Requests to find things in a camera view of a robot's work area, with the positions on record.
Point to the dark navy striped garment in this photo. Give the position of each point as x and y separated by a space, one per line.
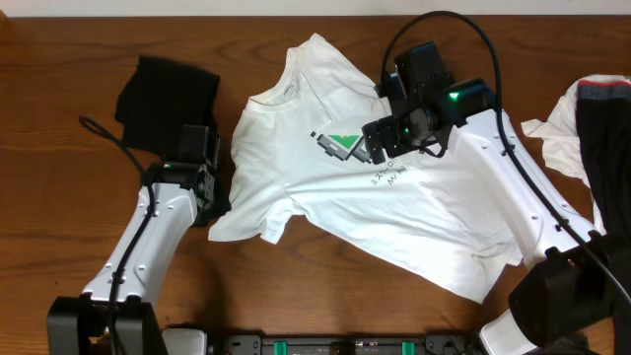
603 126

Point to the white printed t-shirt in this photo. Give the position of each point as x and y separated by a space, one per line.
299 150

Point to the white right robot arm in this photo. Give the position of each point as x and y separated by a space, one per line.
574 276

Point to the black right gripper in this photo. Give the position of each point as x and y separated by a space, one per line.
392 147

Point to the black folded cloth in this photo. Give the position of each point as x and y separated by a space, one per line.
160 98

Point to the white crumpled garment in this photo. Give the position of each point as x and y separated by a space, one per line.
561 145

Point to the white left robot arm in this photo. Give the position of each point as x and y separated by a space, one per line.
120 300

